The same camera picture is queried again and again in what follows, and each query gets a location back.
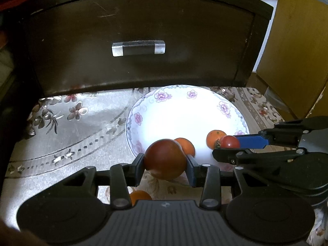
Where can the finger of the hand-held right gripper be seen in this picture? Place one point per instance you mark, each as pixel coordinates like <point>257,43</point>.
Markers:
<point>252,141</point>
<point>230,156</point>

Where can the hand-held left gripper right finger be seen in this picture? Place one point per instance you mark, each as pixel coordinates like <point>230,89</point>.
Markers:
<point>190,170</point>

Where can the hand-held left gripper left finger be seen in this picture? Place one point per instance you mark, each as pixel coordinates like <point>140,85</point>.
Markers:
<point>140,169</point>

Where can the red cherry tomato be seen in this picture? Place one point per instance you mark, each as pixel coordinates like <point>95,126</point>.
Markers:
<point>230,142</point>

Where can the dark red tomato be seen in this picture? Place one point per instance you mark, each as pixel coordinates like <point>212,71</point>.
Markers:
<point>165,158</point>

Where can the white floral plate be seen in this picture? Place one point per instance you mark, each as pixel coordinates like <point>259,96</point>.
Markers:
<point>179,115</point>

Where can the small orange tangerine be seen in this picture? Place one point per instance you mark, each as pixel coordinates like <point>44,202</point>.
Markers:
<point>214,137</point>
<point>187,146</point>
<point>139,196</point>

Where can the floral silver tablecloth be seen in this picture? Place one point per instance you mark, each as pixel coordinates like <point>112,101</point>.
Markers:
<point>71,133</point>

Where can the yellow board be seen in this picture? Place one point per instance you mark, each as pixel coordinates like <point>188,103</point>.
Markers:
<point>294,51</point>

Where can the dark wooden drawer cabinet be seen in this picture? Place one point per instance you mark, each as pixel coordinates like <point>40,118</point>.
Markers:
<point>143,38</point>

